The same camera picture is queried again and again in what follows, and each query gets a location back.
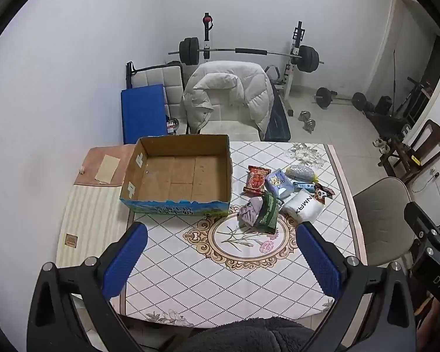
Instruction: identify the small barbell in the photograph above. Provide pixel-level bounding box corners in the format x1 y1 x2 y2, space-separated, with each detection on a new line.
313 87 367 112

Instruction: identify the white soft pack black print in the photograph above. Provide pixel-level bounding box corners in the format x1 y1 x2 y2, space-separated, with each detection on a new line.
280 190 323 224

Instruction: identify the green packet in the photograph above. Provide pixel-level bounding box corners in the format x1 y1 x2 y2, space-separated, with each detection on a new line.
255 192 281 232

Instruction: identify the white puffer jacket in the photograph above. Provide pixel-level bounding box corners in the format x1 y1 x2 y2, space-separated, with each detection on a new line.
182 61 275 135

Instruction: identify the panda print snack packet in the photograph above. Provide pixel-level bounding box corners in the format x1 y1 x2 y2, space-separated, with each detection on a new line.
313 183 336 203

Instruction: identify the pink and striped table mat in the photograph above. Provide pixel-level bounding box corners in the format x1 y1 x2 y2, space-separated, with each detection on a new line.
55 144 137 270

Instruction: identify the light blue tissue pack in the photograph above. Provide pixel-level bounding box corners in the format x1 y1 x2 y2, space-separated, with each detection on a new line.
265 169 294 199

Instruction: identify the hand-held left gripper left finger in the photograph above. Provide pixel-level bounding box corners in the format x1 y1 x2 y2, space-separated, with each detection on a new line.
26 222 180 352

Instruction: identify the cardboard box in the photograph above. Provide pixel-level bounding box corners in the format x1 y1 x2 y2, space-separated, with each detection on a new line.
119 134 232 216

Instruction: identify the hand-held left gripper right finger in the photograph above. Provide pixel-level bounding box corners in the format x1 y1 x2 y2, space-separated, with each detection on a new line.
296 221 416 352

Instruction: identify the black handle bar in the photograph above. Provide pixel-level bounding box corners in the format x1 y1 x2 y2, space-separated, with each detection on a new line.
126 62 169 89

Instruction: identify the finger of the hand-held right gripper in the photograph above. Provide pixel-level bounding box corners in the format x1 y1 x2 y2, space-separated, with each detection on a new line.
404 201 440 244

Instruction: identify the black and blue weight bench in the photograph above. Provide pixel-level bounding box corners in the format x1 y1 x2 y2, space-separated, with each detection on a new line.
263 65 292 141

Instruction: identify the white barbell rack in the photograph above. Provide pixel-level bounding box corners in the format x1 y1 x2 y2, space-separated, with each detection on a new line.
202 13 305 116

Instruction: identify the black exercise equipment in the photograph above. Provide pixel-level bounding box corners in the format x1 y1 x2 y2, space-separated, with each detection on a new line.
365 77 437 143

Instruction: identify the dark fleece clothing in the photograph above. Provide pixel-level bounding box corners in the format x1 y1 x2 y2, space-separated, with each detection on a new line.
176 317 316 352

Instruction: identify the blue folded exercise mat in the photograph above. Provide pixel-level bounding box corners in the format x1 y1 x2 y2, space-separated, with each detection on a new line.
120 84 168 145

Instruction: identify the red snack packet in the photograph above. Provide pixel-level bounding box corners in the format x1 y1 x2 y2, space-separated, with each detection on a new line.
242 165 272 196

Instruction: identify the brown wooden chair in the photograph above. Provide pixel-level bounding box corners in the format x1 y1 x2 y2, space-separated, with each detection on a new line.
378 119 440 185

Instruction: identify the beige paper piece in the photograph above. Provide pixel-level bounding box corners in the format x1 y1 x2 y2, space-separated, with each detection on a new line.
95 155 121 184

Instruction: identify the white padded cushion chair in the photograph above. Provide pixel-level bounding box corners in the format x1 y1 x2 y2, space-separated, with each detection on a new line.
132 65 187 135

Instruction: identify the white upholstered chair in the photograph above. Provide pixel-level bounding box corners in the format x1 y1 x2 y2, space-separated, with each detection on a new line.
197 112 262 142

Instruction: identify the grey speckled pouch yellow trim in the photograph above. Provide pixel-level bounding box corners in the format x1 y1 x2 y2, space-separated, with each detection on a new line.
284 164 318 184

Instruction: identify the white door frame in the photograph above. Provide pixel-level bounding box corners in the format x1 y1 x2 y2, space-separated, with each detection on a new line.
365 0 440 133

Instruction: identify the barbell with black plates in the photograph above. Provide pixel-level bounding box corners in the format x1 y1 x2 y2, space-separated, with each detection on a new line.
168 37 324 73

